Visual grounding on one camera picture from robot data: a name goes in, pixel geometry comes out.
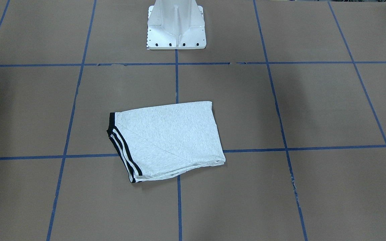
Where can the white camera mast base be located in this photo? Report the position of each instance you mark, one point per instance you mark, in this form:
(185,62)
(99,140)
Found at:
(176,25)

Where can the grey cartoon print t-shirt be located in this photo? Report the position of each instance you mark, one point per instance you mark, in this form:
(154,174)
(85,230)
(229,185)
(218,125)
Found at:
(161,142)

